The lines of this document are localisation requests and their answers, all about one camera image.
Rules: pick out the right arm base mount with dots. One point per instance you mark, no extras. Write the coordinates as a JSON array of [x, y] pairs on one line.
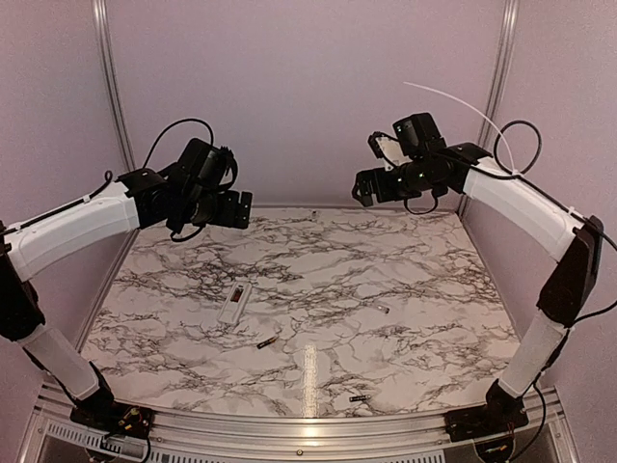
[[499, 414]]

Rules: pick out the clear handled screwdriver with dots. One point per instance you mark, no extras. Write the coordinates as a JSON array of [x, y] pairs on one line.
[[374, 305]]

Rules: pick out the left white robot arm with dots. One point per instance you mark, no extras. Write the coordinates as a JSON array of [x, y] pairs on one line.
[[196, 190]]

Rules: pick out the white zip tie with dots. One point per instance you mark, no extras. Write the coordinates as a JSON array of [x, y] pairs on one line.
[[457, 116]]

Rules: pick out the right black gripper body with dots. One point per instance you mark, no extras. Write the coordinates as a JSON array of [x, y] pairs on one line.
[[386, 192]]

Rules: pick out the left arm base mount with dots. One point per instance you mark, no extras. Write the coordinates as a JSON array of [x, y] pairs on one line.
[[103, 412]]

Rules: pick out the aluminium frame post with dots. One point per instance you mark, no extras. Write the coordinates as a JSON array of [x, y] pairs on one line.
[[112, 88], [503, 62]]

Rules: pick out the white remote control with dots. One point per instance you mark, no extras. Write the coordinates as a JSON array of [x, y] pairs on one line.
[[235, 303]]

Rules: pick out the right aluminium frame post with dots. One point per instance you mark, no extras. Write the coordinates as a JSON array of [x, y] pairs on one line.
[[503, 62]]

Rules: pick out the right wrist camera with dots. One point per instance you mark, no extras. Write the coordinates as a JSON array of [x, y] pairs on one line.
[[386, 148]]

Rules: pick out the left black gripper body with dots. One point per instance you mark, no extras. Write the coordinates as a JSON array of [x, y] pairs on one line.
[[226, 215]]

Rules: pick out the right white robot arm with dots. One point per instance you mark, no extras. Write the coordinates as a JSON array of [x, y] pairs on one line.
[[418, 159]]

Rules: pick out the left aluminium frame post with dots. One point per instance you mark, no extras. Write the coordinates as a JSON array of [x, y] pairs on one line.
[[112, 88]]

